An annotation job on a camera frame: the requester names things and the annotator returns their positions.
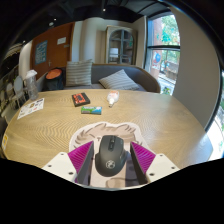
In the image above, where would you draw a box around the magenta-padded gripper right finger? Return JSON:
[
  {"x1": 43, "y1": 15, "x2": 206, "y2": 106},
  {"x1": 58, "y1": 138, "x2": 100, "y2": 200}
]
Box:
[{"x1": 129, "y1": 141, "x2": 181, "y2": 185}]

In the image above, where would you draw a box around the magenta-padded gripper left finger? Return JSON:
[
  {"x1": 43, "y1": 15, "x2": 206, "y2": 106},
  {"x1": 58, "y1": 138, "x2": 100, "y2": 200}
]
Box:
[{"x1": 41, "y1": 140, "x2": 95, "y2": 186}]

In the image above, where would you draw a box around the black computer mouse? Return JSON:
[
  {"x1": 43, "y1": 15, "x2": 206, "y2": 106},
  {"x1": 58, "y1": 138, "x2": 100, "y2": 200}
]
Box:
[{"x1": 94, "y1": 134, "x2": 129, "y2": 178}]

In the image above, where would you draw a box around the cat-shaped mouse pad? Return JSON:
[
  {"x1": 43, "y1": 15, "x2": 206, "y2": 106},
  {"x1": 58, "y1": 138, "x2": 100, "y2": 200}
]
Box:
[{"x1": 68, "y1": 121, "x2": 151, "y2": 189}]

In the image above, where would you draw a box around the small green pack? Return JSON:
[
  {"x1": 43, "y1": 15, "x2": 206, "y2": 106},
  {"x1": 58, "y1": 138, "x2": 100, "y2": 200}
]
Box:
[{"x1": 80, "y1": 105, "x2": 103, "y2": 116}]

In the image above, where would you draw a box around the white sticker sheet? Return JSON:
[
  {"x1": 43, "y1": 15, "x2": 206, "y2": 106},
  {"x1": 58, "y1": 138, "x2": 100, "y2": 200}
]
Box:
[{"x1": 17, "y1": 97, "x2": 45, "y2": 120}]

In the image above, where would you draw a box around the black and red flat case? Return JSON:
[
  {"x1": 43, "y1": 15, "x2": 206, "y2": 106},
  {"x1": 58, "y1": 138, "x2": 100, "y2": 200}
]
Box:
[{"x1": 71, "y1": 92, "x2": 92, "y2": 108}]

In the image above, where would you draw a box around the clear plastic shaker bottle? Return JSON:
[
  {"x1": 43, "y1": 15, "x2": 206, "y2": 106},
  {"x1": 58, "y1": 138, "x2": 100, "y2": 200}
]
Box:
[{"x1": 24, "y1": 69, "x2": 40, "y2": 102}]

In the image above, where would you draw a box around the white squeeze tube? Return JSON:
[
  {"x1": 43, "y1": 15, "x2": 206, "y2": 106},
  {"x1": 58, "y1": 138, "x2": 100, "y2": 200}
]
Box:
[{"x1": 106, "y1": 90, "x2": 120, "y2": 108}]

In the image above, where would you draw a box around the black backpack with orange top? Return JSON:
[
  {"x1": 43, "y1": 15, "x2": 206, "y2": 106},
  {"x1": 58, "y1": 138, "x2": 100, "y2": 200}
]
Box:
[{"x1": 44, "y1": 67, "x2": 65, "y2": 92}]

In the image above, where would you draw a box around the group of white dining chairs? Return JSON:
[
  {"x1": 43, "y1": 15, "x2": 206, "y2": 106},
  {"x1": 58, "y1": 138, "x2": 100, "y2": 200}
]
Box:
[{"x1": 4, "y1": 75, "x2": 29, "y2": 109}]

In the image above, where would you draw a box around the grey curved sofa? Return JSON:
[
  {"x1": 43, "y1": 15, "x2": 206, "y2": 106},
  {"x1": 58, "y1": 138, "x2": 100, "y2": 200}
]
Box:
[{"x1": 36, "y1": 63, "x2": 162, "y2": 94}]

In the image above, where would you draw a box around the square striped cushion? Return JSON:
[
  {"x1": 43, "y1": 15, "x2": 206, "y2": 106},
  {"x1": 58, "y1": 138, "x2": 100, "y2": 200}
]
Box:
[{"x1": 65, "y1": 59, "x2": 94, "y2": 88}]

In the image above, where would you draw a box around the flat-lying striped cushion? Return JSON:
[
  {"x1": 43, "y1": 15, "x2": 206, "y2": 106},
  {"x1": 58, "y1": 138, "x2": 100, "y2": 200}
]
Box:
[{"x1": 98, "y1": 69, "x2": 140, "y2": 91}]

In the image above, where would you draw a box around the dark-framed window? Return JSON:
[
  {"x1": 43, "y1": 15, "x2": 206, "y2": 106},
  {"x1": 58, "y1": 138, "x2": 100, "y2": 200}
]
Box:
[{"x1": 144, "y1": 13, "x2": 181, "y2": 96}]

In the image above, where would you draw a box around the brown wooden door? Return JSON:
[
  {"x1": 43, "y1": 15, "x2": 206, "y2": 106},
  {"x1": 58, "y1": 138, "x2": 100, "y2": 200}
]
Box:
[{"x1": 30, "y1": 22, "x2": 76, "y2": 81}]

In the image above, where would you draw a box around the blue poster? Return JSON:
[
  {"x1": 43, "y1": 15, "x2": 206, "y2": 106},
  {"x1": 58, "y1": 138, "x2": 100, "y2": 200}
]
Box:
[{"x1": 34, "y1": 40, "x2": 49, "y2": 65}]

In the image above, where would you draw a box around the small white door sign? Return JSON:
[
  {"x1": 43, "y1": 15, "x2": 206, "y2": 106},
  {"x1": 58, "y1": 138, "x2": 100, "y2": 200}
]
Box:
[{"x1": 56, "y1": 36, "x2": 67, "y2": 46}]

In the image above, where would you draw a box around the pale arched display cabinet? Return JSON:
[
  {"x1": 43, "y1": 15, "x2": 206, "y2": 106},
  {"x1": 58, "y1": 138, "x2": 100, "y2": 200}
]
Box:
[{"x1": 105, "y1": 25, "x2": 138, "y2": 66}]

